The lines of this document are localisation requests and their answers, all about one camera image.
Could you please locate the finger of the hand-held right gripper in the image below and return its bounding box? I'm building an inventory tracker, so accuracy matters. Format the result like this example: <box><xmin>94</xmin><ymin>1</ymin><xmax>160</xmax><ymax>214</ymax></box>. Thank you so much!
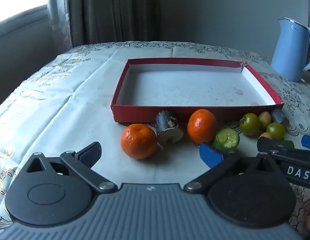
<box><xmin>301</xmin><ymin>134</ymin><xmax>310</xmax><ymax>152</ymax></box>
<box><xmin>257</xmin><ymin>137</ymin><xmax>310</xmax><ymax>159</ymax></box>

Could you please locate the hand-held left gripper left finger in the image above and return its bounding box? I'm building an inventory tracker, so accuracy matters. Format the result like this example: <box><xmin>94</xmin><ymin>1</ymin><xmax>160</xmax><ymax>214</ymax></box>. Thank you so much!
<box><xmin>25</xmin><ymin>141</ymin><xmax>118</xmax><ymax>194</ymax></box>

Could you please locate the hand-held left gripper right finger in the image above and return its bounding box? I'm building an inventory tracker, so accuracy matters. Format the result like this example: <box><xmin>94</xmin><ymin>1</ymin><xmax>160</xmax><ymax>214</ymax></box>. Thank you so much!
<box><xmin>183</xmin><ymin>142</ymin><xmax>285</xmax><ymax>194</ymax></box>

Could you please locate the green tomato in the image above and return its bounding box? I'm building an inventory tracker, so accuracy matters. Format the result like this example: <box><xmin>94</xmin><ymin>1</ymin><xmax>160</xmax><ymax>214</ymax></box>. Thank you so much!
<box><xmin>266</xmin><ymin>122</ymin><xmax>286</xmax><ymax>141</ymax></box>
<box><xmin>239</xmin><ymin>113</ymin><xmax>260</xmax><ymax>137</ymax></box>

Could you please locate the mandarin orange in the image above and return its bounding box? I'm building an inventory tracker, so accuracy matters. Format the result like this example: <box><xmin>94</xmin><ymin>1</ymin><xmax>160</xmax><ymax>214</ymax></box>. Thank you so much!
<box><xmin>187</xmin><ymin>109</ymin><xmax>218</xmax><ymax>144</ymax></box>
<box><xmin>121</xmin><ymin>124</ymin><xmax>158</xmax><ymax>160</ymax></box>

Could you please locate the red cardboard box tray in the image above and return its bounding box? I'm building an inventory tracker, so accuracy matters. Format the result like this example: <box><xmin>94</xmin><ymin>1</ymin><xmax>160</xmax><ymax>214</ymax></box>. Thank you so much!
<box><xmin>110</xmin><ymin>57</ymin><xmax>284</xmax><ymax>124</ymax></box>

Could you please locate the white embroidered tablecloth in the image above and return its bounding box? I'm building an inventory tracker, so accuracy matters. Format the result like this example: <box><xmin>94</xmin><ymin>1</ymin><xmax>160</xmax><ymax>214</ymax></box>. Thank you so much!
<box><xmin>0</xmin><ymin>41</ymin><xmax>310</xmax><ymax>240</ymax></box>

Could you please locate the light blue electric kettle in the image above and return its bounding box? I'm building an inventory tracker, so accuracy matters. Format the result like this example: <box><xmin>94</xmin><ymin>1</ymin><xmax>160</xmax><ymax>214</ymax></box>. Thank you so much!
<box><xmin>270</xmin><ymin>17</ymin><xmax>310</xmax><ymax>83</ymax></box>

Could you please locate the sheer white curtain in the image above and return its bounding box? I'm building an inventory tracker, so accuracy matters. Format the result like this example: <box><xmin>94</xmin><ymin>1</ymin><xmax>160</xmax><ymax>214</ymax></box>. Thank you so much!
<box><xmin>48</xmin><ymin>0</ymin><xmax>72</xmax><ymax>54</ymax></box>

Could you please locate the brown curtain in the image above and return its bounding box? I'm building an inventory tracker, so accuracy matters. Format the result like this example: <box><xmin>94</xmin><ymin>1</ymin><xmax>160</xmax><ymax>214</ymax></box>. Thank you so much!
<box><xmin>67</xmin><ymin>0</ymin><xmax>160</xmax><ymax>48</ymax></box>

